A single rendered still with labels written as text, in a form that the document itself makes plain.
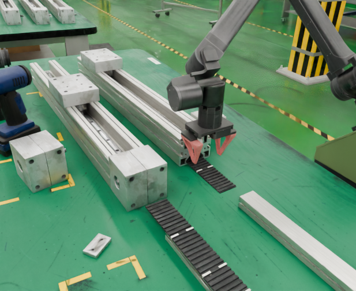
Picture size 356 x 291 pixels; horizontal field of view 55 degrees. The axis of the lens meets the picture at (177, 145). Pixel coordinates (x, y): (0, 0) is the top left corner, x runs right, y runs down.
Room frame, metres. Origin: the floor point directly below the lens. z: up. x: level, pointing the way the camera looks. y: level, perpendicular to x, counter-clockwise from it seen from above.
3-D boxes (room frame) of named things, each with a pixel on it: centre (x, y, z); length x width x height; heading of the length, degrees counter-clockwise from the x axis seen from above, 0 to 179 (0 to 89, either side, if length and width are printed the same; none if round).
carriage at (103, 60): (1.31, 0.31, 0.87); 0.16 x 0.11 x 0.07; 33
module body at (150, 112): (1.10, 0.17, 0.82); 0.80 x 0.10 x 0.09; 33
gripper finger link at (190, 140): (0.71, -0.05, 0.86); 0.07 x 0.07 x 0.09; 33
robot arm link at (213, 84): (0.72, -0.07, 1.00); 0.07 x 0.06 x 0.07; 118
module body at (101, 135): (1.00, 0.33, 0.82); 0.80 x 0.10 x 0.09; 33
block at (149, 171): (0.63, 0.08, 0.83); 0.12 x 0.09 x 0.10; 123
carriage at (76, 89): (1.00, 0.33, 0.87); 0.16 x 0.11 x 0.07; 33
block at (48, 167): (0.69, 0.32, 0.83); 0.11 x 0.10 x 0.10; 132
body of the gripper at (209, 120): (0.73, -0.07, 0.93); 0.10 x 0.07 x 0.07; 123
